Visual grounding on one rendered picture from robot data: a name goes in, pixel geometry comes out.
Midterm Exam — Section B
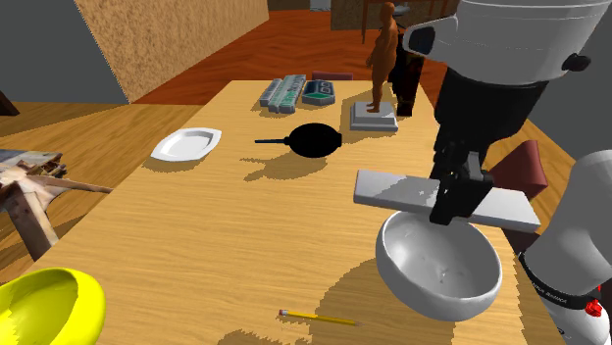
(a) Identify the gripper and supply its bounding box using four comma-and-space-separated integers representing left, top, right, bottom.
429, 68, 549, 226

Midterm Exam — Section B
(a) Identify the dark red chair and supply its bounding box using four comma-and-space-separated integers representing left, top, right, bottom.
311, 70, 354, 82
482, 139, 550, 203

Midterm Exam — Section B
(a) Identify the grey flat slab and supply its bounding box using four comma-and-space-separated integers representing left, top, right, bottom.
353, 169, 542, 234

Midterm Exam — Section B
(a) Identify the white bowl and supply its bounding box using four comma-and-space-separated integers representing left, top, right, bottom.
375, 210, 504, 322

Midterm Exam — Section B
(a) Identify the orange human figure grey base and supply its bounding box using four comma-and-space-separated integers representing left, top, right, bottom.
349, 1, 400, 133

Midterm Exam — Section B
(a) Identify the black pan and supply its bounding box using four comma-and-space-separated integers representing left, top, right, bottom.
254, 123, 343, 160

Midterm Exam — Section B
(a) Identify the teal box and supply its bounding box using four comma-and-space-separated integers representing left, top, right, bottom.
300, 79, 337, 108

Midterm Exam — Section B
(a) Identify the grey green box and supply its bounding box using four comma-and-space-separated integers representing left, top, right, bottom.
268, 74, 308, 115

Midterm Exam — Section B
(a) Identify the yellow pencil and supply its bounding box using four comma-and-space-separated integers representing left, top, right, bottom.
279, 308, 359, 328

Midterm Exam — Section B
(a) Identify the narrow grey box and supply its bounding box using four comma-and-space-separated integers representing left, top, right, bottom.
259, 77, 284, 109

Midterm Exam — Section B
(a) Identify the light wooden table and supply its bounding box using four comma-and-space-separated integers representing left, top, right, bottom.
25, 79, 571, 345

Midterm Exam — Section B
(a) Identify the white plate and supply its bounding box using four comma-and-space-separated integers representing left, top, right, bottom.
150, 126, 223, 163

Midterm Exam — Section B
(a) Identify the rough wooden side table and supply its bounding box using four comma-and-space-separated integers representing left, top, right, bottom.
0, 148, 114, 262

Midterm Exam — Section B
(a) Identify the yellow bowl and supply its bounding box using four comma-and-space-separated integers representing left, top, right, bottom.
0, 267, 107, 345

